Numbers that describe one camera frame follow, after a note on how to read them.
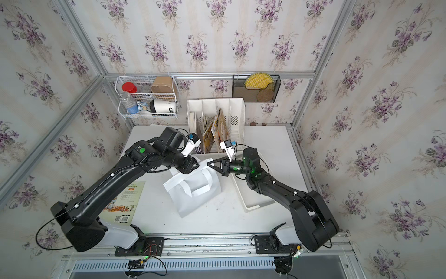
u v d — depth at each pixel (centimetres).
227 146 69
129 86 92
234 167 69
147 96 93
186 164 61
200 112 94
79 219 39
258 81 95
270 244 73
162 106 93
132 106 91
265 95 98
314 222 42
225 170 67
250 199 84
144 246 71
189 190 66
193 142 62
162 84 88
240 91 97
